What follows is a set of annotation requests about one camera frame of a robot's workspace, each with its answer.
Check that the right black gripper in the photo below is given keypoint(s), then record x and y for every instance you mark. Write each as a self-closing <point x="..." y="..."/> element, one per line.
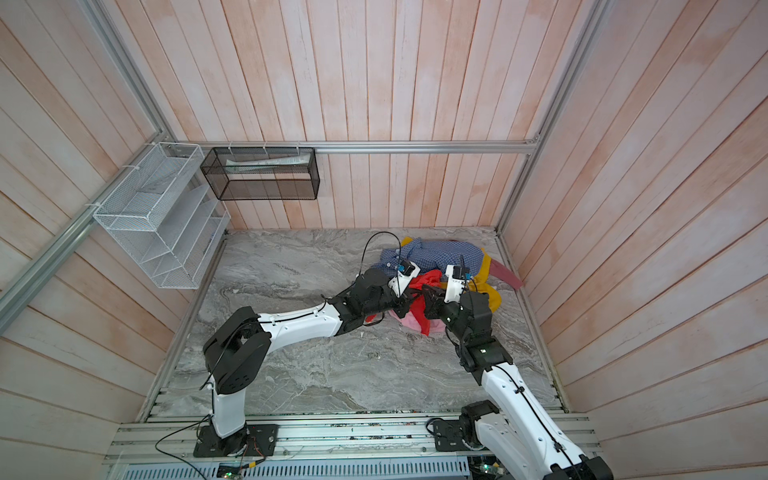
<point x="434" y="307"/>

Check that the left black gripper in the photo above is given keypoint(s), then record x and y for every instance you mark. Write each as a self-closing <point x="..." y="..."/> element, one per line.
<point x="413" y="291"/>

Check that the red cloth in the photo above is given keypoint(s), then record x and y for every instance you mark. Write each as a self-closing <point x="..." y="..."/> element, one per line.
<point x="415" y="305"/>

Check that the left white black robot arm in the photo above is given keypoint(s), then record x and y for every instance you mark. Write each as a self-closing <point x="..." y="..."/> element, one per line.
<point x="235" y="352"/>

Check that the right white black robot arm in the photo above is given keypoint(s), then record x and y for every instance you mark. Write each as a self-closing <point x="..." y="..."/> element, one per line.
<point x="511" y="424"/>

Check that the pink cloth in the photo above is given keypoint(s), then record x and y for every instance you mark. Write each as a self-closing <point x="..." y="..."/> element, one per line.
<point x="409" y="321"/>

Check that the magenta cloth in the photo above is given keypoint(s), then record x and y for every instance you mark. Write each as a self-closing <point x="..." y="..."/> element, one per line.
<point x="482" y="265"/>

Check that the blue checkered shirt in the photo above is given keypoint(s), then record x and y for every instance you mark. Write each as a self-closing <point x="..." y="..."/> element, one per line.
<point x="431" y="255"/>

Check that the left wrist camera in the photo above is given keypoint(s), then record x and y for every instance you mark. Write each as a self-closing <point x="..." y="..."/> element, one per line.
<point x="406" y="268"/>

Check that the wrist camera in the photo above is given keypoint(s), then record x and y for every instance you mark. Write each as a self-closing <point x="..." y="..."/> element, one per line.
<point x="457" y="279"/>
<point x="406" y="268"/>

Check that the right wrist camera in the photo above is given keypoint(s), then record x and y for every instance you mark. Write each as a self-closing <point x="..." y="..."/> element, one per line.
<point x="457" y="279"/>

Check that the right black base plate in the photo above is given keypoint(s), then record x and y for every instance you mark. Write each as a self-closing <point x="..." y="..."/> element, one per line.
<point x="453" y="435"/>

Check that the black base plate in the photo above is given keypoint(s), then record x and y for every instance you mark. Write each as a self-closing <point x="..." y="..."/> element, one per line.
<point x="453" y="435"/>
<point x="253" y="439"/>

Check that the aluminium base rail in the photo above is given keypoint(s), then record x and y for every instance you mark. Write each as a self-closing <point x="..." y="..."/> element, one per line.
<point x="334" y="446"/>

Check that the black wire mesh basket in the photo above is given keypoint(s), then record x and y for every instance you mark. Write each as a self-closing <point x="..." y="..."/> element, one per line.
<point x="262" y="173"/>

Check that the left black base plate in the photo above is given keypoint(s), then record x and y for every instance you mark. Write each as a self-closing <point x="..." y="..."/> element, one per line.
<point x="253" y="439"/>

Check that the white wire mesh shelf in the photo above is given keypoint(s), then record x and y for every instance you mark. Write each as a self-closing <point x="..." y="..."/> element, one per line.
<point x="166" y="219"/>

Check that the horizontal aluminium frame bar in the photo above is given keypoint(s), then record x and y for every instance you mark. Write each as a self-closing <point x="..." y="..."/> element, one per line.
<point x="385" y="147"/>

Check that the right aluminium frame post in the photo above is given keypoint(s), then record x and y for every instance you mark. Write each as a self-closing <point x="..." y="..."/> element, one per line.
<point x="583" y="45"/>

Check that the left aluminium frame bar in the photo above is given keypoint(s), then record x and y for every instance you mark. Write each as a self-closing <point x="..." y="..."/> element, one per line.
<point x="41" y="269"/>

